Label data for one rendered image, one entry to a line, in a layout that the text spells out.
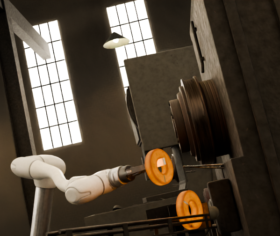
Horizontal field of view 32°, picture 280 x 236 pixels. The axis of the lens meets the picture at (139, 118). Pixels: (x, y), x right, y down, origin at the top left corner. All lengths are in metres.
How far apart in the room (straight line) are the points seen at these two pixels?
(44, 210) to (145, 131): 2.52
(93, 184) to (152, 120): 3.03
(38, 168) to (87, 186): 0.48
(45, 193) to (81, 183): 0.65
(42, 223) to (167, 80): 2.84
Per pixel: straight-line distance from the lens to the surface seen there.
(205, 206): 2.08
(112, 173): 2.22
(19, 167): 2.64
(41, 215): 2.79
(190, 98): 2.35
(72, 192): 2.12
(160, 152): 2.10
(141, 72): 5.24
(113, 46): 11.35
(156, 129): 5.12
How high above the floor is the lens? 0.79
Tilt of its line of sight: 9 degrees up
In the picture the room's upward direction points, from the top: 13 degrees counter-clockwise
